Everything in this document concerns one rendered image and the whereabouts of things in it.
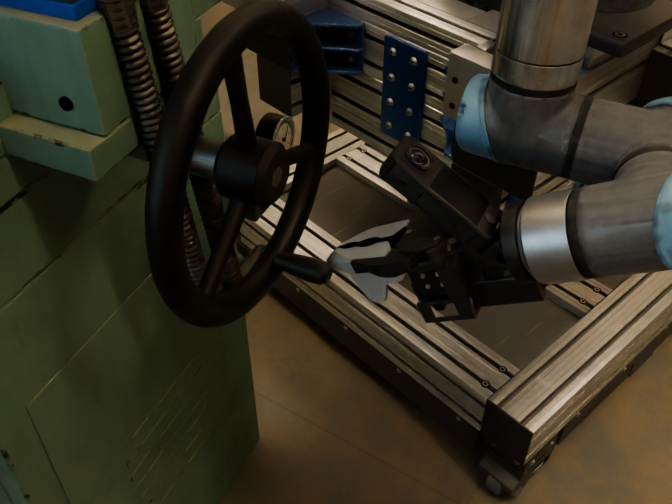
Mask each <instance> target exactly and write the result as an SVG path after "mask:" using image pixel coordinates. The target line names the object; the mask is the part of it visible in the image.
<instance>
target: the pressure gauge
mask: <svg viewBox="0 0 672 504"><path fill-rule="evenodd" d="M288 123H289V126H288ZM287 128H288V131H287ZM286 132H287V136H286ZM255 133H256V136H258V137H262V138H266V139H270V140H274V141H277V142H280V143H282V144H283V145H284V147H285V149H286V150H287V149H290V148H292V146H293V143H294V138H295V123H294V120H293V118H292V117H291V116H285V115H281V114H277V113H272V112H268V113H266V114H265V115H264V116H263V117H262V118H261V120H260V121H259V123H258V125H257V128H256V132H255ZM285 136H286V141H285V142H283V141H282V139H283V138H285Z"/></svg>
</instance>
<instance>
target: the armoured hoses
mask: <svg viewBox="0 0 672 504"><path fill-rule="evenodd" d="M139 1H140V4H141V9H142V11H143V16H144V17H145V24H146V25H147V31H148V32H149V38H150V39H151V44H150V45H151V46H153V50H152V52H153V53H155V56H154V59H155V60H157V62H156V66H158V67H159V68H158V72H159V73H160V79H161V80H162V83H161V85H162V86H163V87H164V88H163V92H164V93H166V95H165V98H166V99H167V102H168V100H169V97H170V95H171V93H172V90H173V88H174V86H175V84H176V82H177V80H178V78H179V76H180V74H181V72H182V70H183V68H184V67H185V64H186V63H185V62H184V61H183V59H184V56H183V55H182V54H181V53H182V49H181V48H180V47H179V46H180V42H179V41H178V40H177V39H178V34H176V33H175V32H176V27H175V26H174V20H173V19H172V18H171V17H172V12H171V11H170V10H169V9H170V5H169V4H168V3H169V0H139ZM96 2H97V5H98V8H99V11H100V12H102V13H103V14H104V15H105V19H106V21H107V22H108V29H110V32H111V33H110V36H111V37H112V38H113V43H112V44H113V45H115V46H116V47H115V52H116V53H117V54H118V55H117V59H118V60H119V61H120V63H119V67H120V68H122V71H121V74H122V75H123V76H124V78H123V81H124V82H125V83H126V85H125V88H126V89H127V90H128V92H127V95H128V96H129V97H130V99H129V102H130V103H131V104H132V105H131V109H132V110H134V112H133V115H134V116H135V117H136V119H135V122H136V123H137V124H138V126H137V128H138V129H139V130H140V133H139V135H140V136H141V137H142V139H141V141H142V142H143V143H144V145H143V148H144V149H145V150H146V151H145V154H146V155H147V156H148V157H147V160H148V161H149V166H150V160H151V156H152V151H153V147H154V143H155V139H156V135H157V132H158V128H159V125H160V122H161V119H162V116H163V113H164V112H162V108H163V107H162V106H161V105H160V102H161V100H160V99H159V98H158V95H159V93H158V92H157V91H156V88H157V86H156V85H155V84H154V81H155V78H153V77H152V73H153V71H152V70H151V69H150V65H151V64H150V63H149V62H148V56H147V55H146V48H145V47H144V46H143V45H144V41H143V40H142V39H141V36H142V33H141V32H140V31H139V27H140V25H139V24H138V23H139V18H138V14H137V11H136V7H135V4H134V0H96ZM189 180H190V181H191V185H192V186H193V188H192V190H193V191H194V196H195V197H196V199H195V200H196V201H197V206H198V207H199V209H198V210H199V211H200V216H201V220H202V221H203V226H204V230H205V231H206V235H207V239H208V244H209V245H210V249H211V253H212V250H213V248H214V245H215V242H216V239H217V236H218V233H219V230H220V227H221V225H222V222H223V219H224V216H225V212H224V207H223V203H222V202H221V197H220V194H219V192H218V190H217V188H216V185H215V182H214V180H210V179H207V178H203V177H200V176H196V175H193V174H189ZM191 210H192V209H191V208H190V204H189V203H188V198H187V193H186V195H185V204H184V246H185V255H186V260H187V265H188V268H189V271H190V274H191V277H192V279H193V281H194V283H195V285H196V287H197V288H198V285H199V283H200V280H201V278H202V275H203V273H204V270H205V268H206V265H207V264H206V260H205V259H204V254H203V250H202V245H201V244H200V240H199V235H198V234H197V230H196V225H195V224H194V221H195V220H194V219H193V214H192V213H191ZM265 248H266V245H263V244H260V245H257V246H256V247H254V248H253V249H252V250H251V251H250V252H249V254H248V255H247V256H246V257H245V258H244V259H243V261H242V262H241V263H240V264H239V262H238V261H237V257H236V253H235V249H234V245H233V248H232V250H231V253H230V256H229V259H228V261H227V264H226V267H225V270H224V273H223V276H222V278H221V281H220V283H221V284H222V286H223V289H222V290H221V291H220V292H219V293H218V294H217V295H220V294H223V293H225V292H227V291H228V290H230V289H231V288H233V287H234V286H235V285H236V284H237V283H239V282H240V281H241V280H242V279H243V278H244V277H245V276H246V275H247V273H248V272H249V271H250V270H251V269H252V267H253V266H254V265H255V263H256V262H257V260H258V259H259V257H260V256H261V254H262V253H263V251H264V249H265ZM217 295H215V296H217Z"/></svg>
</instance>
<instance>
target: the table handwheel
mask: <svg viewBox="0 0 672 504"><path fill-rule="evenodd" d="M267 35H276V36H279V37H281V38H282V39H283V40H284V41H285V42H286V43H287V44H288V46H289V48H290V49H291V51H292V54H293V56H294V58H295V61H296V64H297V67H298V71H299V76H300V82H301V91H302V129H301V139H300V145H298V146H295V147H292V148H290V149H287V150H286V149H285V147H284V145H283V144H282V143H280V142H277V141H274V140H270V139H266V138H262V137H258V136H256V133H255V128H254V123H253V118H252V113H251V109H250V104H249V99H248V93H247V86H246V79H245V73H244V66H243V59H242V53H243V52H244V51H245V50H246V49H247V48H248V47H249V46H250V45H251V44H252V43H254V42H255V41H256V40H258V39H260V38H262V37H264V36H267ZM224 78H225V83H226V87H227V92H228V96H229V101H230V106H231V112H232V119H233V125H234V131H235V133H234V134H233V135H231V136H230V137H229V138H228V139H226V140H225V141H224V142H223V141H219V140H216V139H212V138H208V137H204V136H200V135H199V132H200V129H201V127H202V124H203V121H204V118H205V116H206V113H207V111H208V108H209V106H210V104H211V102H212V100H213V97H214V95H215V93H216V91H217V89H218V88H219V86H220V84H221V82H222V80H223V79H224ZM329 119H330V88H329V77H328V70H327V64H326V60H325V56H324V52H323V48H322V45H321V42H320V40H319V37H318V35H317V33H316V31H315V29H314V28H313V26H312V24H311V23H310V22H309V20H308V19H307V18H306V17H305V16H304V14H303V13H302V12H300V11H299V10H298V9H297V8H295V7H293V6H292V5H290V4H288V3H286V2H283V1H279V0H256V1H252V2H249V3H246V4H244V5H242V6H240V7H238V8H236V9H235V10H233V11H232V12H230V13H229V14H227V15H226V16H225V17H224V18H222V19H221V20H220V21H219V22H218V23H217V24H216V25H215V26H214V27H213V28H212V29H211V30H210V31H209V32H208V34H207V35H206V36H205V37H204V38H203V40H202V41H201V42H200V44H199V45H198V46H197V48H196V49H195V50H194V52H193V54H192V55H191V57H190V58H189V60H188V61H187V63H186V65H185V67H184V68H183V70H182V72H181V74H180V76H179V78H178V80H177V82H176V84H175V86H174V88H173V90H172V93H171V95H170V97H169V100H168V102H167V105H166V108H165V110H164V113H163V116H162V119H161V122H160V125H159V128H158V132H157V135H156V139H155V143H154V147H153V151H152V156H151V160H150V166H149V172H148V178H147V186H146V196H145V239H146V248H147V255H148V260H149V266H150V269H151V273H152V277H153V280H154V282H155V285H156V287H157V290H158V292H159V293H160V295H161V297H162V299H163V300H164V302H165V303H166V305H167V306H168V307H169V309H170V310H171V311H172V312H173V313H174V314H175V315H176V316H178V317H179V318H180V319H182V320H183V321H185V322H187V323H189V324H191V325H194V326H198V327H203V328H213V327H220V326H224V325H227V324H229V323H231V322H234V321H236V320H237V319H239V318H241V317H242V316H244V315H245V314H247V313H248V312H249V311H250V310H252V309H253V308H254V307H255V306H256V305H257V304H258V303H259V302H260V301H261V300H262V299H263V298H264V297H265V295H266V294H267V293H268V292H269V291H270V289H271V288H272V287H273V286H274V284H275V283H276V281H277V280H278V278H279V277H280V275H281V274H282V272H283V270H281V269H278V268H276V267H274V259H275V256H276V254H277V253H278V252H279V251H281V252H285V253H294V251H295V249H296V247H297V245H298V243H299V240H300V238H301V236H302V234H303V231H304V229H305V226H306V224H307V221H308V218H309V216H310V213H311V210H312V207H313V204H314V201H315V197H316V194H317V190H318V186H319V183H320V179H321V174H322V170H323V165H324V160H325V154H326V148H327V141H328V132H329ZM198 135H199V136H198ZM296 163H297V164H296ZM293 164H296V168H295V173H294V177H293V181H292V184H291V188H290V191H289V195H288V198H287V201H286V204H285V206H284V209H283V212H282V214H281V217H280V219H279V222H278V224H277V226H276V228H275V230H274V232H273V235H272V236H271V238H270V240H269V242H268V244H267V246H266V248H265V249H264V251H263V253H262V254H261V256H260V257H259V259H258V260H257V262H256V263H255V265H254V266H253V267H252V269H251V270H250V271H249V272H248V273H247V275H246V276H245V277H244V278H243V279H242V280H241V281H240V282H239V283H237V284H236V285H235V286H234V287H233V288H231V289H230V290H228V291H227V292H225V293H223V294H220V295H217V296H215V295H216V293H217V290H218V287H219V284H220V281H221V278H222V276H223V273H224V270H225V267H226V264H227V261H228V259H229V256H230V253H231V250H232V248H233V245H234V243H235V241H236V238H237V236H238V233H239V231H240V228H241V226H242V223H243V221H244V218H245V216H246V213H247V211H248V209H249V206H250V205H252V206H256V207H259V208H267V207H269V206H270V205H272V204H273V203H275V202H276V201H277V200H278V199H279V198H280V196H281V195H282V193H283V191H284V189H285V186H286V183H287V180H288V176H289V168H290V165H293ZM189 174H193V175H196V176H200V177H203V178H207V179H210V180H214V182H215V185H216V188H217V190H218V192H219V194H220V195H221V196H222V197H225V198H228V199H230V201H229V204H228V207H227V210H226V213H225V216H224V219H223V222H222V225H221V227H220V230H219V233H218V236H217V239H216V242H215V245H214V248H213V250H212V253H211V255H210V258H209V260H208V263H207V265H206V268H205V270H204V273H203V275H202V278H201V280H200V283H199V285H198V288H197V287H196V285H195V283H194V281H193V279H192V277H191V274H190V271H189V268H188V265H187V260H186V255H185V246H184V204H185V195H186V187H187V181H188V175H189Z"/></svg>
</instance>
